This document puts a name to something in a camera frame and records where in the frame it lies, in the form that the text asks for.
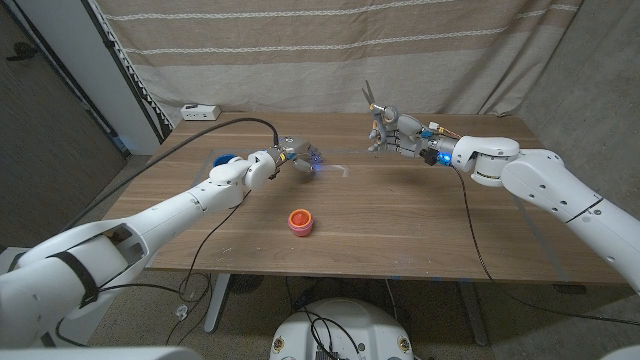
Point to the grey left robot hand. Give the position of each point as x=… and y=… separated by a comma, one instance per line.
x=297, y=147

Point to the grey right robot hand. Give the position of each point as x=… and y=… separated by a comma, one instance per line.
x=410, y=140

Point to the clear tape strip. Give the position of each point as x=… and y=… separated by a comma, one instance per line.
x=340, y=169

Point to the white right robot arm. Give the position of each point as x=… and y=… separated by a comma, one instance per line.
x=550, y=190

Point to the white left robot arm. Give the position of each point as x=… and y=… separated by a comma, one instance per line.
x=125, y=240

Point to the white domed robot base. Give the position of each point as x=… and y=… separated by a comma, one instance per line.
x=360, y=325

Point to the orange plastic cup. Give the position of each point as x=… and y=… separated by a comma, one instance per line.
x=300, y=218

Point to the pink plastic cup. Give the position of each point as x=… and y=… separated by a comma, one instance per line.
x=301, y=232

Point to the beige striped curtain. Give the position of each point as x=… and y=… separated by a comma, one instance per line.
x=325, y=50

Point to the white power strip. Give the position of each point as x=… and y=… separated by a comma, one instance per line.
x=200, y=112

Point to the black round floor object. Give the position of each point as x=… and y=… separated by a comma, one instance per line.
x=245, y=283

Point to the white table leg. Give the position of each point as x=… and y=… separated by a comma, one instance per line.
x=217, y=305

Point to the grey table leg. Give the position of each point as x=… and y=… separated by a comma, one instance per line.
x=472, y=315

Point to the white floor plug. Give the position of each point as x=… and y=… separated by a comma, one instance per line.
x=182, y=312

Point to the black curtain stand pole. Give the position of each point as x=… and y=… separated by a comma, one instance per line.
x=109, y=44

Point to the dark textured door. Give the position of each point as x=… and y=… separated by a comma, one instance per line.
x=45, y=150

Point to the white platform box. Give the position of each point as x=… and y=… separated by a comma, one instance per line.
x=95, y=320

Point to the white robot torso edge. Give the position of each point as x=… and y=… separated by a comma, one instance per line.
x=100, y=353

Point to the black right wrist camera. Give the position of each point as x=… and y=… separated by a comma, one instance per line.
x=429, y=157

